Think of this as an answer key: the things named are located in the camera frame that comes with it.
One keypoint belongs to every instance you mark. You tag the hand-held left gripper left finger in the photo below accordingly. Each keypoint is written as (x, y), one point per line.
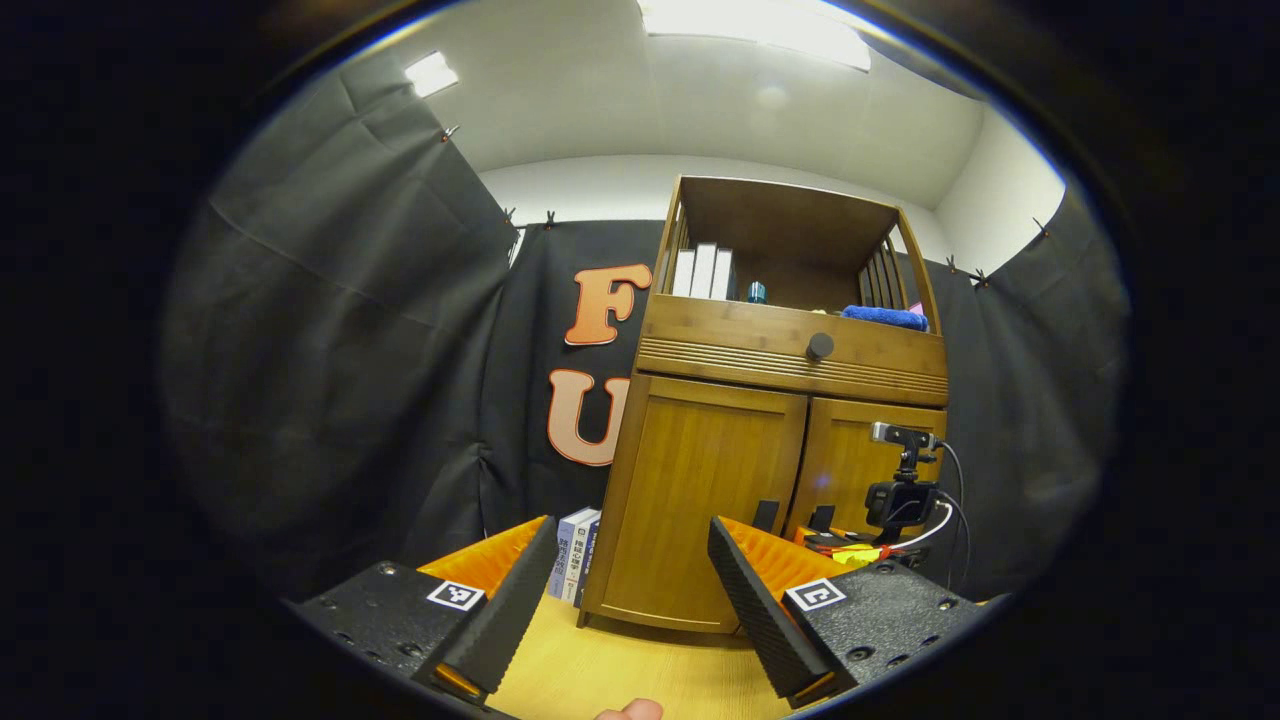
(510, 620)

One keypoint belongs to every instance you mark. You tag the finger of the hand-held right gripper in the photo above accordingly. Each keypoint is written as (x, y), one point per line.
(825, 542)

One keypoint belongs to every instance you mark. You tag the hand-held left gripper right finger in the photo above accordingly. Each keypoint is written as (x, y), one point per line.
(760, 610)

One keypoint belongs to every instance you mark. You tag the wooden cabinet door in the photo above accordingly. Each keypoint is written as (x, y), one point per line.
(840, 450)
(690, 480)

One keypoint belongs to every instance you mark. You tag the wooden double-door shoe cabinet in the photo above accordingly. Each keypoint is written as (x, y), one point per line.
(780, 225)

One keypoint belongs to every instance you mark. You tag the wooden cabinet drawer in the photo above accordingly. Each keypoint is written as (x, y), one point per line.
(720, 330)

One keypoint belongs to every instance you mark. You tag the light blue book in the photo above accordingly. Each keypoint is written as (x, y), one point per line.
(568, 555)

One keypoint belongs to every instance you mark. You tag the dark blue book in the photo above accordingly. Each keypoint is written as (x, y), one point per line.
(588, 555)

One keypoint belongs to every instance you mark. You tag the black round drawer knob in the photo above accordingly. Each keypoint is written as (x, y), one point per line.
(820, 346)

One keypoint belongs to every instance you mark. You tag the blue towel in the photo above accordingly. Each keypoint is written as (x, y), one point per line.
(885, 318)

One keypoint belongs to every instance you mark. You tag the white book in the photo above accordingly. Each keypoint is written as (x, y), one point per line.
(683, 273)
(704, 271)
(724, 275)

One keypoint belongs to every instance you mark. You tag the black backdrop cloth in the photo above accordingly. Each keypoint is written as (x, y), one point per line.
(350, 350)

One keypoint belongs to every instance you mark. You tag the small ceiling light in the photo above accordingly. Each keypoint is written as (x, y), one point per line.
(432, 73)

